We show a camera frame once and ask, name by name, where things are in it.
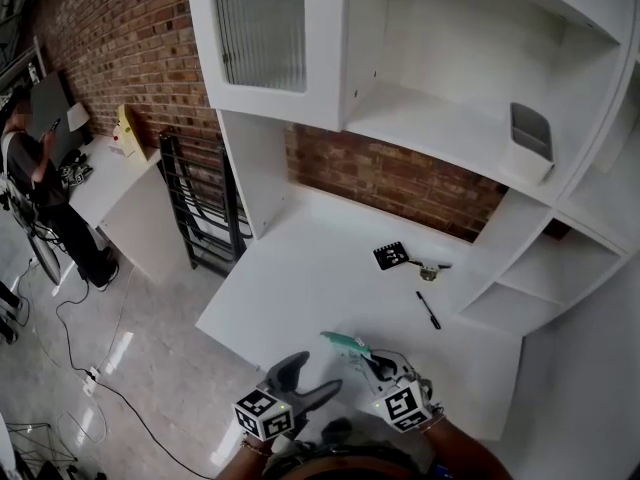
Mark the black pen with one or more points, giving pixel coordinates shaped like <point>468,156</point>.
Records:
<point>428,310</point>

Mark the white power strip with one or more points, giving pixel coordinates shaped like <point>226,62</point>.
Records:
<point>90,380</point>

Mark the white table lamp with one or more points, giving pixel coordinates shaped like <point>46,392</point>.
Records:
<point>77,117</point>

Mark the white and grey pen holder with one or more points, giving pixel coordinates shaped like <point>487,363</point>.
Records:
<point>520,163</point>

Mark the black metal folding rack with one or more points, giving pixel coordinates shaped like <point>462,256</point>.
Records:
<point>178,203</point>

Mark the person's right forearm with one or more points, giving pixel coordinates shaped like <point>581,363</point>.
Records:
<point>465,453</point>

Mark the grey oval board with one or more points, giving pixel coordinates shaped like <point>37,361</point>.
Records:
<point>45,260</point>

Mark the white desk with hutch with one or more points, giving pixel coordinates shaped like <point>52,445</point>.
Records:
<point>310,278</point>

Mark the black monitor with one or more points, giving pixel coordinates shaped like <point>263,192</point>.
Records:
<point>50,98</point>

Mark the yellow cardboard box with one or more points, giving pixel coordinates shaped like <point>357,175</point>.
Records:
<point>125,133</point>

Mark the small white table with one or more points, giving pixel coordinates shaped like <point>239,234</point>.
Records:
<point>110,183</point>

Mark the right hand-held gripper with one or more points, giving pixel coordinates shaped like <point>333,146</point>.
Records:
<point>405,408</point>

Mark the black and white patterned device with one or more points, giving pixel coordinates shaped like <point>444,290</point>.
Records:
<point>77,175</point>

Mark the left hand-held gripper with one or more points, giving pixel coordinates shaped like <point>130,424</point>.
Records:
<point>262,413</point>

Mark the metal key bunch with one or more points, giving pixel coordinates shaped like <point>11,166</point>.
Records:
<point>427,273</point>

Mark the person's left forearm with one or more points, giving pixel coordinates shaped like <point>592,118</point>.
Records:
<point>245,465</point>

